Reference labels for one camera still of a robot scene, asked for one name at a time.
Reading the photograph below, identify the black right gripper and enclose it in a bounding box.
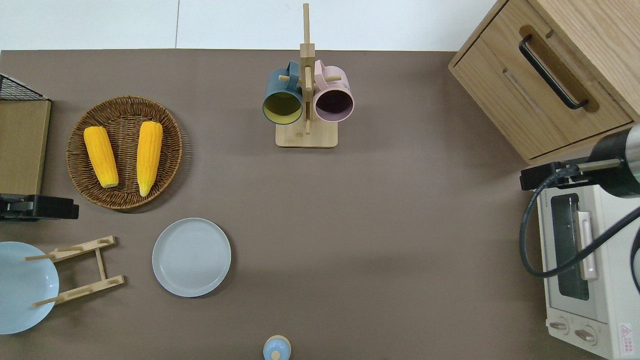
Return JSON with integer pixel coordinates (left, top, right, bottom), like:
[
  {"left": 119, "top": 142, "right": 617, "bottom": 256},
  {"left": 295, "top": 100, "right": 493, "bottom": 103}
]
[{"left": 520, "top": 161, "right": 591, "bottom": 192}]

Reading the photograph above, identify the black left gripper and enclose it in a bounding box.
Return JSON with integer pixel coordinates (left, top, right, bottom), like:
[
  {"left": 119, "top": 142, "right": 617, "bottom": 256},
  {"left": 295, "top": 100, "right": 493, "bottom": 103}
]
[{"left": 0, "top": 194, "right": 80, "bottom": 221}]

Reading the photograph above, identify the gray round plate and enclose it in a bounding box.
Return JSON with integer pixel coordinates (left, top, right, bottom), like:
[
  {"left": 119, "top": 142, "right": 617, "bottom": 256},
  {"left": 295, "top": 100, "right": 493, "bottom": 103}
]
[{"left": 152, "top": 217, "right": 232, "bottom": 298}]

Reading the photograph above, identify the wooden plate rack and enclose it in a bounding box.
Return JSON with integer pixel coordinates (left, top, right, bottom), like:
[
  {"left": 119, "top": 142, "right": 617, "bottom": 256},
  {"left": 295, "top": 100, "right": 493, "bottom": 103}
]
[{"left": 24, "top": 235, "right": 126, "bottom": 307}]

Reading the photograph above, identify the light blue plate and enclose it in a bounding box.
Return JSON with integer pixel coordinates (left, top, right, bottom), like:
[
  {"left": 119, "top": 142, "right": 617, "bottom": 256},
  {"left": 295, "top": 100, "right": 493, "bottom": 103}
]
[{"left": 0, "top": 241, "right": 60, "bottom": 335}]

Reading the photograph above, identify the wooden shelf board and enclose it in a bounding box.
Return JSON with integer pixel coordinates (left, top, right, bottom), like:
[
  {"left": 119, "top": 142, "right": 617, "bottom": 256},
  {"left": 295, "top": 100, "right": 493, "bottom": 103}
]
[{"left": 0, "top": 99, "right": 52, "bottom": 197}]

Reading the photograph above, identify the orange-yellow corn cob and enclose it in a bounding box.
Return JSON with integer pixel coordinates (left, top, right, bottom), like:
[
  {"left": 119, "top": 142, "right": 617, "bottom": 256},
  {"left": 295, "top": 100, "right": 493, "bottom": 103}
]
[{"left": 83, "top": 126, "right": 120, "bottom": 189}]

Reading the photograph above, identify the yellow corn cob pale tip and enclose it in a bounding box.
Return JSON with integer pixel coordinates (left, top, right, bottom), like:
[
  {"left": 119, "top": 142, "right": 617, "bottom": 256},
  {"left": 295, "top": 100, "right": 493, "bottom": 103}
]
[{"left": 136, "top": 121, "right": 164, "bottom": 198}]

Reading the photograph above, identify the wooden drawer cabinet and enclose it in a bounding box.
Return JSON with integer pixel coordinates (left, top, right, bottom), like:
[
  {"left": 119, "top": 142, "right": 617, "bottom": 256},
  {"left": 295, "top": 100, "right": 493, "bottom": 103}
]
[{"left": 448, "top": 0, "right": 640, "bottom": 166}]

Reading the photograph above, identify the round wicker basket tray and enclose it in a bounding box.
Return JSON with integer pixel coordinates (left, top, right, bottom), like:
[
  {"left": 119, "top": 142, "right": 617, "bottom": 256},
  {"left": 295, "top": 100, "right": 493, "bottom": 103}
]
[{"left": 66, "top": 95, "right": 184, "bottom": 210}]

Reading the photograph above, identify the white toaster oven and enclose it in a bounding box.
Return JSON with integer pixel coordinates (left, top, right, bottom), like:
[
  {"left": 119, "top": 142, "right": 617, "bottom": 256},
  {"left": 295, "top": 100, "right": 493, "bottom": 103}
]
[{"left": 536, "top": 182, "right": 640, "bottom": 360}]

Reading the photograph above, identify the pink mug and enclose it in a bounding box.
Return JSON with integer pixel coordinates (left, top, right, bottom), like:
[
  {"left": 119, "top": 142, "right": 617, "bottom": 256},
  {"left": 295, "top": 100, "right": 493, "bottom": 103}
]
[{"left": 313, "top": 59, "right": 355, "bottom": 123}]

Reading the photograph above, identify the wooden mug rack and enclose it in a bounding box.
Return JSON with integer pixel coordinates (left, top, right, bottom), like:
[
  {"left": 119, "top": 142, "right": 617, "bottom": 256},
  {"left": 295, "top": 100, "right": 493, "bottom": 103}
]
[{"left": 275, "top": 3, "right": 343, "bottom": 149}]

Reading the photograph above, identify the dark teal mug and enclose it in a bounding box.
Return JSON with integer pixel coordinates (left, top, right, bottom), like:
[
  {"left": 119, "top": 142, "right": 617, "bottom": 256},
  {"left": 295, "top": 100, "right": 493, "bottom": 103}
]
[{"left": 262, "top": 61, "right": 305, "bottom": 125}]

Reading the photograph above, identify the blue jar with wooden knob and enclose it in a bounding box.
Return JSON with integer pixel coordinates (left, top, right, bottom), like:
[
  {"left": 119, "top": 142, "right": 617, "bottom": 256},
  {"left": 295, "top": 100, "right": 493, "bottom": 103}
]
[{"left": 262, "top": 334, "right": 292, "bottom": 360}]

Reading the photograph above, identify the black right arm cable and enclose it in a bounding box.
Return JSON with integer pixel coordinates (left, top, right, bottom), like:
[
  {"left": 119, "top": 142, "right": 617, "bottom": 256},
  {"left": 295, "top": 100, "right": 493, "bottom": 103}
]
[{"left": 518, "top": 167, "right": 640, "bottom": 279}]

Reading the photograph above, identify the white toaster oven door handle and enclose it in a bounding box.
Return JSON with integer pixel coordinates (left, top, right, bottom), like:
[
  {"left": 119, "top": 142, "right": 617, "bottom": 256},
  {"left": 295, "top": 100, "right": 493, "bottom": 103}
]
[{"left": 576, "top": 210, "right": 599, "bottom": 281}]

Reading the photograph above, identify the black cabinet drawer handle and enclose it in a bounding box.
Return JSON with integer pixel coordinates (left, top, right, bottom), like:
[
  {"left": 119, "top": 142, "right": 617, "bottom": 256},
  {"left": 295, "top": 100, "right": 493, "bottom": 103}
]
[{"left": 518, "top": 34, "right": 590, "bottom": 111}]

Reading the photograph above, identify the black wire mesh basket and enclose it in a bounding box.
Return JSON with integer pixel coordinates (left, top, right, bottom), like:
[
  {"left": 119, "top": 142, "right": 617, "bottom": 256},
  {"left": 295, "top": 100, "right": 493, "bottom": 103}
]
[{"left": 0, "top": 73, "right": 49, "bottom": 102}]

